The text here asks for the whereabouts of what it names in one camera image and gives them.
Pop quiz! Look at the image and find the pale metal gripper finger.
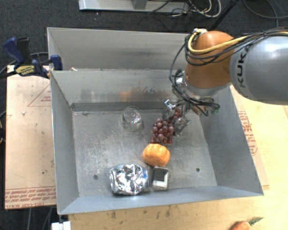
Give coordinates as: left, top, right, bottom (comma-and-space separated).
174, 115, 192, 137
163, 99, 177, 120

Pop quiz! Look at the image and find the dark red grape bunch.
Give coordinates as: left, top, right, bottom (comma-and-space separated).
150, 107, 182, 146

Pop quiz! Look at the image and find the clear glass cup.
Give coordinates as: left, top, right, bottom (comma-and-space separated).
120, 105, 145, 132

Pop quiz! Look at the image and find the orange toy bread roll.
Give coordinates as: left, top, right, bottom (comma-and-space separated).
142, 143, 171, 167

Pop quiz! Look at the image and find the clear glass cube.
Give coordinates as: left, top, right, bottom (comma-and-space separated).
150, 165, 169, 190

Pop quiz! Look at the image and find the grey metal bin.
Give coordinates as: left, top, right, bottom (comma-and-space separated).
47, 27, 264, 216

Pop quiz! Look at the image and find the crumpled silver foil packet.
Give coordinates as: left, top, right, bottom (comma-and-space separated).
108, 163, 150, 196

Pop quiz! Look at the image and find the orange toy carrot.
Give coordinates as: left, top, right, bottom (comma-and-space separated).
229, 217, 264, 230

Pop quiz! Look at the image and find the brown cardboard board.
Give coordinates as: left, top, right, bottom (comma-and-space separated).
4, 65, 271, 210

